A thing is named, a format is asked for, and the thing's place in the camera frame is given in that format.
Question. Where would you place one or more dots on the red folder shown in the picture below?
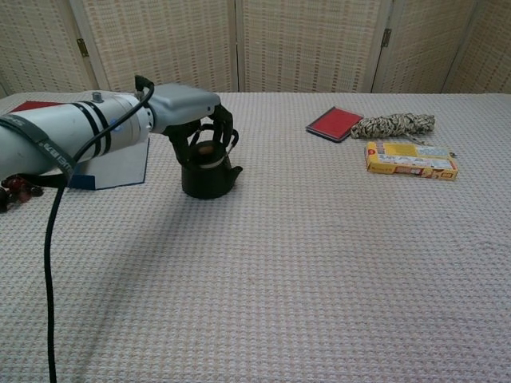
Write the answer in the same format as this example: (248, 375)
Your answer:
(36, 106)

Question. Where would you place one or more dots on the blue open box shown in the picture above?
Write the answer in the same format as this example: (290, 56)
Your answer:
(116, 167)

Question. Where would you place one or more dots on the red and blue notebook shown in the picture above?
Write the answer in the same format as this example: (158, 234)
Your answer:
(335, 123)

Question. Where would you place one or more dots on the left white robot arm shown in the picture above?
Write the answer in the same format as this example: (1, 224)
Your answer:
(68, 131)

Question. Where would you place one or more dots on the dark red artificial grapes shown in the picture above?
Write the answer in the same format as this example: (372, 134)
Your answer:
(16, 189)

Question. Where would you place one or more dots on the white waffle tablecloth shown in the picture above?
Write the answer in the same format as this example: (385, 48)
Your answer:
(279, 259)

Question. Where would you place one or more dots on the black cast iron teapot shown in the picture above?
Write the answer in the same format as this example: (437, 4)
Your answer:
(207, 181)

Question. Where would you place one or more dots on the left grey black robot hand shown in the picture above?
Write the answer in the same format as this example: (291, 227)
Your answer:
(179, 105)

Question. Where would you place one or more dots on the yellow printed carton box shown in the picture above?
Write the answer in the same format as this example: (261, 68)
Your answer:
(411, 161)

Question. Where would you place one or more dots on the woven folding screen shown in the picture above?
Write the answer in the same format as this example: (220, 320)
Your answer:
(299, 44)

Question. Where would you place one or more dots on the black kettle lid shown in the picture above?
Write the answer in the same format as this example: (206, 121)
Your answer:
(206, 151)

